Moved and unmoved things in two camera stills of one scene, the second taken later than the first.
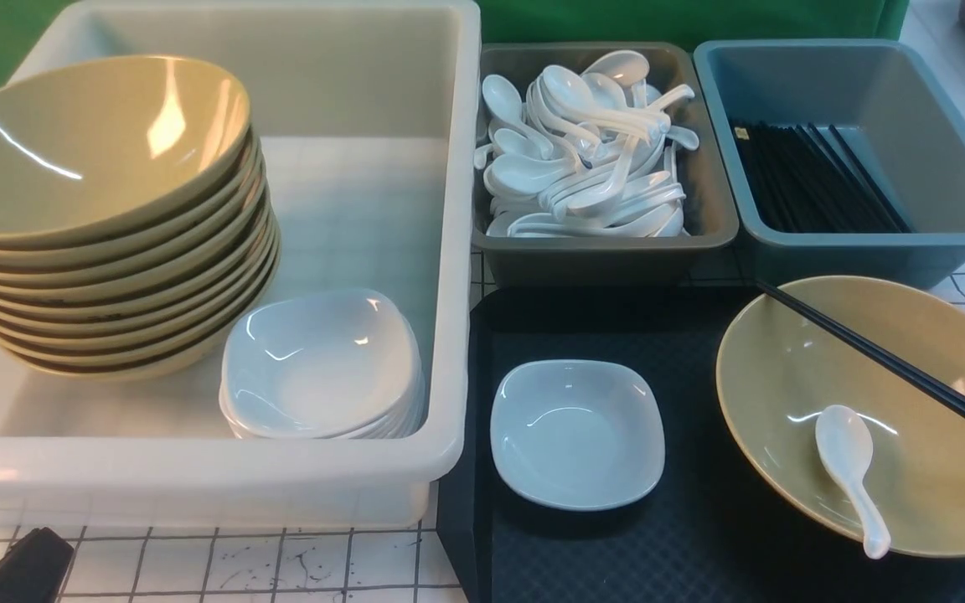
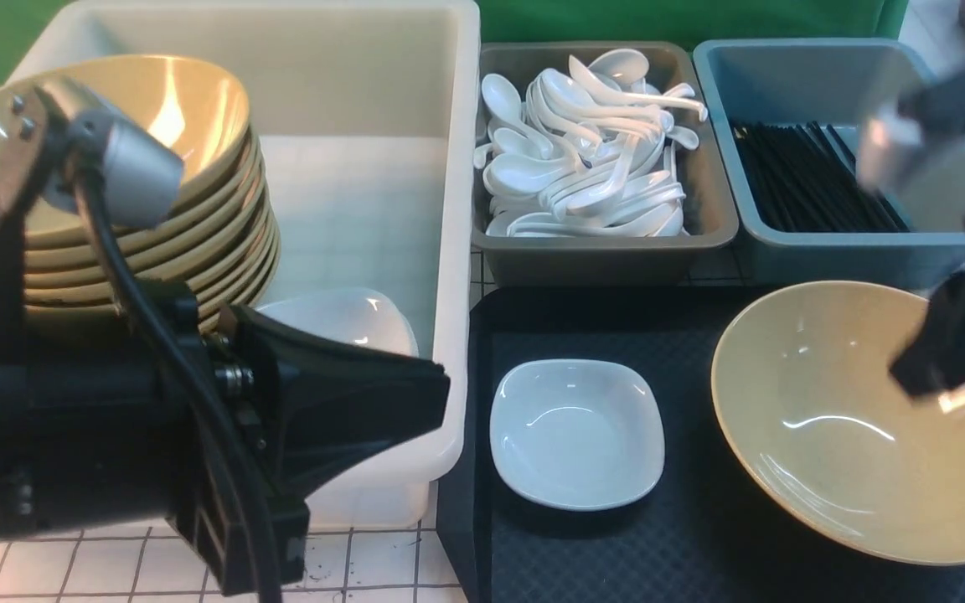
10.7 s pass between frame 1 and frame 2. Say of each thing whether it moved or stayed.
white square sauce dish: stayed
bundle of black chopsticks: stayed
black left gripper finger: moved
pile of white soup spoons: stayed
